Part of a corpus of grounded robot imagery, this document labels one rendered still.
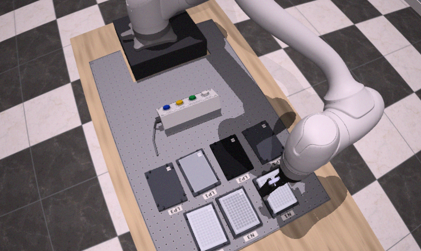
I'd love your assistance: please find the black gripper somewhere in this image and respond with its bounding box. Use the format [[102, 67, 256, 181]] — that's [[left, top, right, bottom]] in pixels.
[[258, 166, 299, 201]]

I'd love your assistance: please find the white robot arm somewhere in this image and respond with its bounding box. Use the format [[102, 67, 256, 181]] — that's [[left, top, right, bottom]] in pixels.
[[121, 0, 384, 180]]

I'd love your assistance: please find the white button panel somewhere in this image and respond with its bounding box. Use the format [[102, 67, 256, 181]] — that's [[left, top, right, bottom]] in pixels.
[[152, 89, 221, 156]]

